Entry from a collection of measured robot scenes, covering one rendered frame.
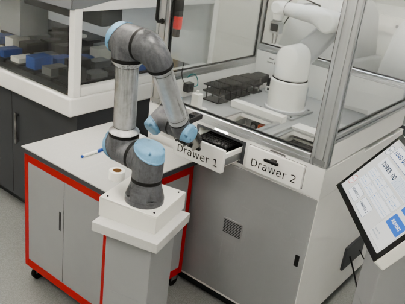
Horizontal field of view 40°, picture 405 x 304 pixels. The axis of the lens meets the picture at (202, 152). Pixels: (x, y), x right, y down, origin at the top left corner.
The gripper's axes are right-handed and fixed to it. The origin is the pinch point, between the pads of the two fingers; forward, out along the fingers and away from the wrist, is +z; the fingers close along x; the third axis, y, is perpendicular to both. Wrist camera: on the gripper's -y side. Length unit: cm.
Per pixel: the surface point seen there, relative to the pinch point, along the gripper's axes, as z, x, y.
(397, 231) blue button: -27, 101, 15
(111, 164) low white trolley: 0.0, -30.8, 26.7
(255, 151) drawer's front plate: 9.5, 21.1, -13.3
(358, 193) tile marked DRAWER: -11, 79, -1
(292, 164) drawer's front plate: 8.9, 40.5, -13.7
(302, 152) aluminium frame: 4.4, 43.3, -18.7
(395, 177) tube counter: -19, 89, -8
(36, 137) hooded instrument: 30, -118, 21
